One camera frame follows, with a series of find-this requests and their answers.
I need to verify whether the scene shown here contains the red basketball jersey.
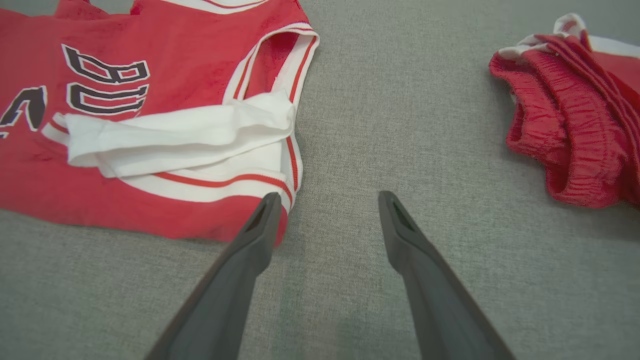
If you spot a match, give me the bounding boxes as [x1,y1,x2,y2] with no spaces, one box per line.
[0,0,321,248]

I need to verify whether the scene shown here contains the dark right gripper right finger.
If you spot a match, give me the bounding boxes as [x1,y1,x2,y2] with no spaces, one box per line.
[378,190,517,360]

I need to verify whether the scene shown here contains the grey fabric sofa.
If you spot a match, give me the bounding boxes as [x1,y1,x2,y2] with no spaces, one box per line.
[0,0,640,360]

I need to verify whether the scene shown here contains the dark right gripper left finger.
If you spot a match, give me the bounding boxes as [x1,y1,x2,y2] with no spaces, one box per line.
[144,192,284,360]

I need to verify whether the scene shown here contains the red shorts with white trim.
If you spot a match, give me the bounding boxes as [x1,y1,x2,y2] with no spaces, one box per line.
[489,13,640,210]

